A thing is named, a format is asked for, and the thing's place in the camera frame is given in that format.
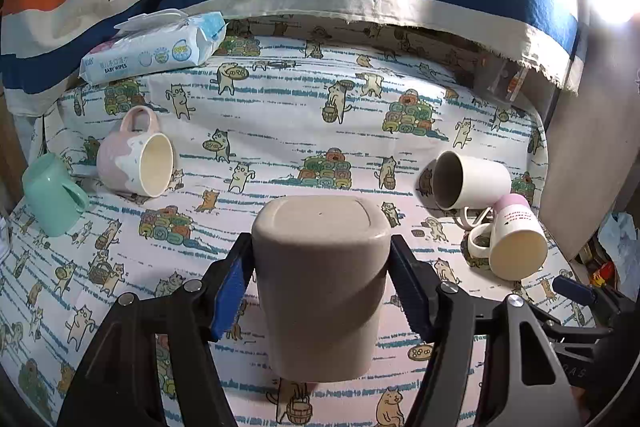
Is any cat pattern bed sheet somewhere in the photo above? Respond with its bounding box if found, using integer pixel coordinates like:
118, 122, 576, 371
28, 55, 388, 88
1, 24, 593, 425

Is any pink and white mug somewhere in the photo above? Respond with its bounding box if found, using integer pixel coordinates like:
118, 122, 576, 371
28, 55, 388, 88
96, 105, 174, 198

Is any white mug pink base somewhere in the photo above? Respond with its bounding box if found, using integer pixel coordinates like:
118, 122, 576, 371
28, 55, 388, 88
468, 193, 548, 281

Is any beige square plastic cup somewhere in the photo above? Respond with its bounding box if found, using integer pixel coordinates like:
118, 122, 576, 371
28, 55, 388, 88
252, 195, 390, 383

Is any clear glass cup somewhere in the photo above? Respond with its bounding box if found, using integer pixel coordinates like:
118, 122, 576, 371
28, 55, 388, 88
473, 52, 529, 108

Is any mint green plastic mug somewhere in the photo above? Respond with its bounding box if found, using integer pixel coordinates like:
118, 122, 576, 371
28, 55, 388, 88
22, 153, 89, 237

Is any baby wipes pack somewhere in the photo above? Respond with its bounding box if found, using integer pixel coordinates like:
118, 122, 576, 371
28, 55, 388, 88
79, 9, 227, 86

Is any white mug dark inside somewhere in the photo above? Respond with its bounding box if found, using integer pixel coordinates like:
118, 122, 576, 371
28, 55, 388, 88
432, 150, 512, 231

